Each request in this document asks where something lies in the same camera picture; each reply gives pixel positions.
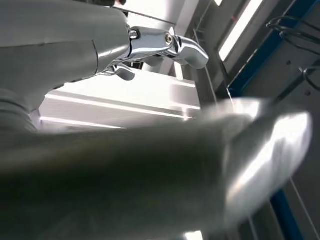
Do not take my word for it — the black wire hook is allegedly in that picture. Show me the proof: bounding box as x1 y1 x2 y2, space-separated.
299 65 320 93
266 14 320 56

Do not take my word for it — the white podium with light strips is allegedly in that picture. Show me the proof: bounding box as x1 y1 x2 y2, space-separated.
37 67 202 131

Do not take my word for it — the blue steel storage rack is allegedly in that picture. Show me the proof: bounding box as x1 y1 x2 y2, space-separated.
229 0 320 240

